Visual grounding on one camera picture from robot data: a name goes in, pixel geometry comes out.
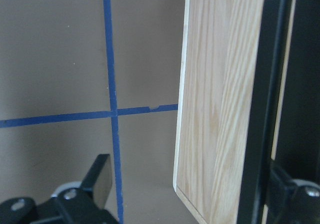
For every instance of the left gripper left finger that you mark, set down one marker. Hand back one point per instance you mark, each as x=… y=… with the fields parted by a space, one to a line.
x=97 y=183

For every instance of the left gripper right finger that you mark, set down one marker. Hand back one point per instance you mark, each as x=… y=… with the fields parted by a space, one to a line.
x=291 y=201

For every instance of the black drawer handle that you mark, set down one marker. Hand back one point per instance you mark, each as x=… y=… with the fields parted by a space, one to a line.
x=284 y=121

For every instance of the wooden drawer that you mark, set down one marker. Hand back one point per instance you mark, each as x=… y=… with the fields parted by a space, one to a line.
x=218 y=62

